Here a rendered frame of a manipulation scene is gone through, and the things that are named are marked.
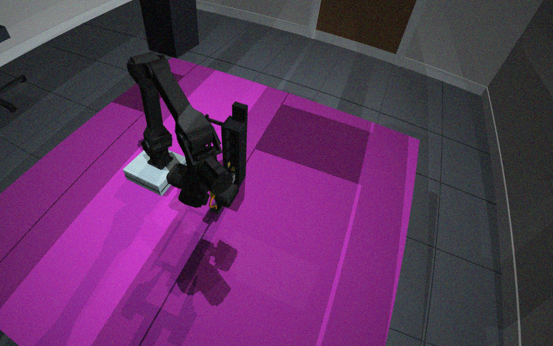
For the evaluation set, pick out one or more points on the yellow plug with orange cord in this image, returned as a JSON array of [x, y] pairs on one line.
[[212, 197]]

